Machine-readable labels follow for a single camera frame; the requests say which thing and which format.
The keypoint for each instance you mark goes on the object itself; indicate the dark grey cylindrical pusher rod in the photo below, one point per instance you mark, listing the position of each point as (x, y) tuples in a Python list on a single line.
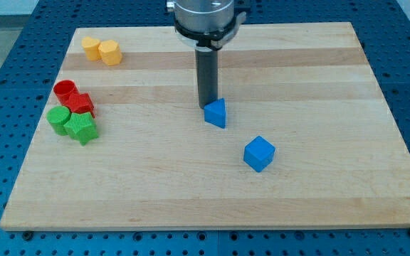
[(207, 76)]

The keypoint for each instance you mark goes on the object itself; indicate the wooden board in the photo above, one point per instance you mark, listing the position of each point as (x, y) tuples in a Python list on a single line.
[(340, 161)]

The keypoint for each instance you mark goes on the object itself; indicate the blue triangular prism block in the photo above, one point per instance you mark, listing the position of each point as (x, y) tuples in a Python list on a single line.
[(215, 113)]

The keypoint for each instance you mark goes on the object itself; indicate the yellow hexagon block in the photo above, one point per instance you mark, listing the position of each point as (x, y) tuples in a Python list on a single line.
[(110, 52)]

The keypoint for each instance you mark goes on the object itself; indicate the blue cube block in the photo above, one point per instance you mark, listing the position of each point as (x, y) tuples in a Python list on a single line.
[(258, 153)]

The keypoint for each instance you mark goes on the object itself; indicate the yellow heart block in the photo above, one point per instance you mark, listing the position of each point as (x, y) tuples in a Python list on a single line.
[(91, 48)]

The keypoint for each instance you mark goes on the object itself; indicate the red cube block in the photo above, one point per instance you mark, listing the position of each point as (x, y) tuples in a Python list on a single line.
[(80, 104)]

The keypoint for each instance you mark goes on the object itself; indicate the green star block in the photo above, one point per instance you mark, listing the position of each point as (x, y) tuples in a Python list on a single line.
[(81, 127)]

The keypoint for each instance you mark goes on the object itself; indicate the red cylinder block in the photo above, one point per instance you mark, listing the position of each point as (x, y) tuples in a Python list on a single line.
[(64, 90)]

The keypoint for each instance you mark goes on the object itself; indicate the green cylinder block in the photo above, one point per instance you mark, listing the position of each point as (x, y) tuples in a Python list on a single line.
[(57, 117)]

